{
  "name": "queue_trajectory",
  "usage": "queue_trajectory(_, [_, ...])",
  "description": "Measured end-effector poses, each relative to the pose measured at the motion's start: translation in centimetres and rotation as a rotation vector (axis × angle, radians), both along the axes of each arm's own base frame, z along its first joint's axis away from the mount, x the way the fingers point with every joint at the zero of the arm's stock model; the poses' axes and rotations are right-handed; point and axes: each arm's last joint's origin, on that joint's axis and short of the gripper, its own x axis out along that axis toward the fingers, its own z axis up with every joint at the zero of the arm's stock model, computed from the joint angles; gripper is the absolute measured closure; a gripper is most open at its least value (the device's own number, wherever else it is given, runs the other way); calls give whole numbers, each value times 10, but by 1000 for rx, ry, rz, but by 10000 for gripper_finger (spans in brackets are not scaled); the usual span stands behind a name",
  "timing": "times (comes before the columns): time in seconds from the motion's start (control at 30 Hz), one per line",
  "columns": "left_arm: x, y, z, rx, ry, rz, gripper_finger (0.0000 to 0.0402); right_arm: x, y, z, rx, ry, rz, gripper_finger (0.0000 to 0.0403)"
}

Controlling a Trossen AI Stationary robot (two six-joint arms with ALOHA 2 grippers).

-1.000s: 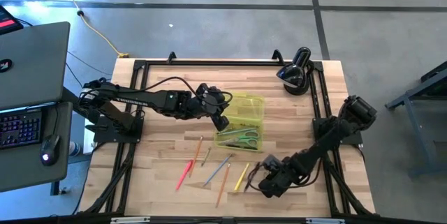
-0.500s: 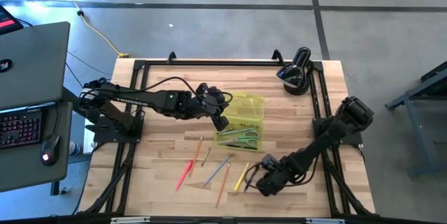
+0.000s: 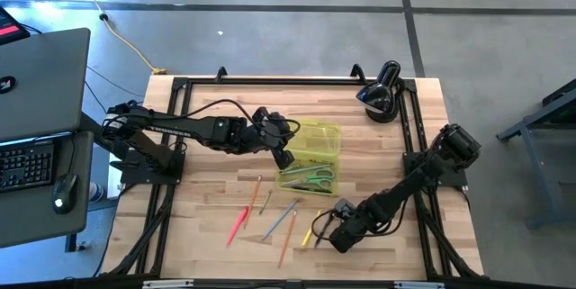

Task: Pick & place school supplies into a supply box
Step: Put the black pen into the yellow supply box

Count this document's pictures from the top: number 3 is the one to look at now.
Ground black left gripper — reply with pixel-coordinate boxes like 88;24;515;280
249;106;302;172

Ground yellow pencil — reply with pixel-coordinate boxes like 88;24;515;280
300;210;323;248

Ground yellow-green transparent supply box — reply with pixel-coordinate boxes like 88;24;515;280
274;119;343;198

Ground green-handled scissors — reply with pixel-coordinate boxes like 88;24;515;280
279;167;337;194

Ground short grey-green pencil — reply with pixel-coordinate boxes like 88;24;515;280
258;188;274;216

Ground orange wooden pencil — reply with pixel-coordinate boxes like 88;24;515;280
242;175;263;230
276;210;298;269

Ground blue pencil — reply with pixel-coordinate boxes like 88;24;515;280
261;197;302;241

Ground pink highlighter pen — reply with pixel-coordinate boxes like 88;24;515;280
226;206;250;248

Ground black desk lamp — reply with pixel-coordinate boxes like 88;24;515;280
355;59;404;124

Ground white bottle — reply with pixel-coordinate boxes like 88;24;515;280
88;182;105;203

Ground blue-grey metal-legged table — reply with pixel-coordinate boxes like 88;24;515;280
497;77;576;230

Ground black computer mouse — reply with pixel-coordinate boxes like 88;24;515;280
51;173;78;215

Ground dark grey side desk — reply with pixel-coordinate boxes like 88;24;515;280
0;130;95;253

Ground black keyboard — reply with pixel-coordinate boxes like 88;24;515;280
0;139;58;194

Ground black device with red screen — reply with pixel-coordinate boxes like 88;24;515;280
0;5;31;47

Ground silver metal bracket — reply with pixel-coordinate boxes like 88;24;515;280
141;279;194;289
393;280;446;289

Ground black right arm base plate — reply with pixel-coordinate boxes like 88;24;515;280
402;149;477;187

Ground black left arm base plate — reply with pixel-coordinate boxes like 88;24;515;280
110;147;186;186

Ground yellow extension cable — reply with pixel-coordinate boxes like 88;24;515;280
62;0;168;77

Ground thin black floor cable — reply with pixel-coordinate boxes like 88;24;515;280
83;66;145;114

